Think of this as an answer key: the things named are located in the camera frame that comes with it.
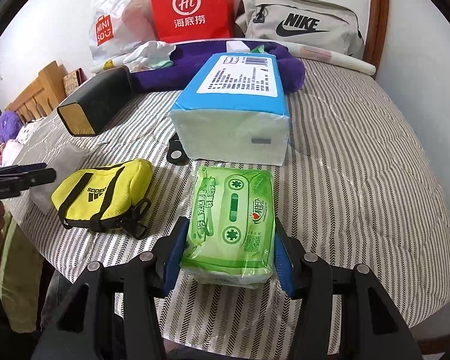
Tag green wet wipes pack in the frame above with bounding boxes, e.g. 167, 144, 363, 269
180, 166, 275, 289

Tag yellow Adidas pouch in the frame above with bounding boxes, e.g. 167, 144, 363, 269
51, 158, 153, 239

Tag dark green tin box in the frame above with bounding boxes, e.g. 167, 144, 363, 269
57, 67, 134, 137

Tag striped bed quilt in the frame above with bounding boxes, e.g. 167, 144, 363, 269
3, 58, 450, 360

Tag white sponge block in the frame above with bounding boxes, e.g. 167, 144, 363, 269
226, 40, 251, 53

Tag blue tissue pack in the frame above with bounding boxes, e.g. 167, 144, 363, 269
168, 53, 290, 167

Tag brown patterned box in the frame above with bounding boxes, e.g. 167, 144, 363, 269
62, 67, 87, 97

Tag wooden headboard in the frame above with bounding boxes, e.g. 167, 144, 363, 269
4, 61, 67, 124

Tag white mesh cloth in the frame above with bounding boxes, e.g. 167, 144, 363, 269
30, 143, 90, 215

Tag grey Nike bag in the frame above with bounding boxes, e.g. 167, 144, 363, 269
235, 0, 365, 59

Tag green small packet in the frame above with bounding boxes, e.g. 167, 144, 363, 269
250, 45, 266, 54

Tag rolled white patterned paper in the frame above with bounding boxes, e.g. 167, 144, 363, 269
280, 41, 376, 77

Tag purple towel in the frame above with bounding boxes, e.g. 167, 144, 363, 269
130, 40, 305, 96

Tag brown wooden door frame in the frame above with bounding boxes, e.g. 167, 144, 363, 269
362, 0, 389, 72

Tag purple plush toy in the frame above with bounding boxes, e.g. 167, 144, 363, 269
0, 111, 23, 144

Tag white socks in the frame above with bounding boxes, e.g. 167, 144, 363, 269
123, 41, 176, 72

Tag white Miniso plastic bag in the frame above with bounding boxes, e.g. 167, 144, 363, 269
88, 0, 156, 65

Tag red Haidilao paper bag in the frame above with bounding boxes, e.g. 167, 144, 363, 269
151, 0, 233, 43

